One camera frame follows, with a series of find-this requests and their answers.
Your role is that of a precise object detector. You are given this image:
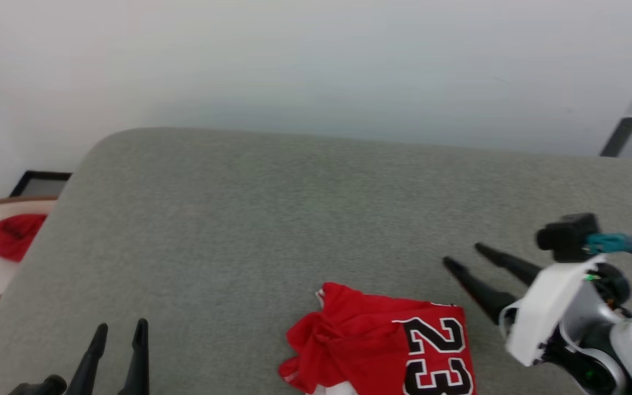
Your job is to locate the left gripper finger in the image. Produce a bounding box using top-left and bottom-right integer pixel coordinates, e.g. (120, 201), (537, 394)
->
(66, 323), (110, 395)
(118, 318), (151, 395)

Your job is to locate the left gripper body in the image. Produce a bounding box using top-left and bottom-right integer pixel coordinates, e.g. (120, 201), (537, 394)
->
(8, 375), (69, 395)

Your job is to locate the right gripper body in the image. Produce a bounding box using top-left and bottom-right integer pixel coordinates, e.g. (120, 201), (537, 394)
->
(499, 255), (632, 395)

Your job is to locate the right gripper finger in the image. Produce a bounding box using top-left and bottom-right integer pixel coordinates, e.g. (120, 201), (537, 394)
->
(474, 242), (542, 286)
(442, 256), (517, 325)

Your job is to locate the red and white basketball jersey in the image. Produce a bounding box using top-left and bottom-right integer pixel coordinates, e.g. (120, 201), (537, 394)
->
(278, 281), (477, 395)

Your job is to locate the red cloth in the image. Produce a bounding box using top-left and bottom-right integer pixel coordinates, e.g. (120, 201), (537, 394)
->
(0, 213), (48, 263)

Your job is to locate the black framed panel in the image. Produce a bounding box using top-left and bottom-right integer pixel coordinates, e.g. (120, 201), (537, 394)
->
(9, 170), (73, 199)

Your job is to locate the teal right cable connector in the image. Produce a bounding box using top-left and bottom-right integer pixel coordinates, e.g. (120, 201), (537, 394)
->
(585, 232), (632, 256)

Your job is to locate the black post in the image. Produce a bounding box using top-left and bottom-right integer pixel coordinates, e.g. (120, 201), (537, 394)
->
(599, 116), (632, 159)

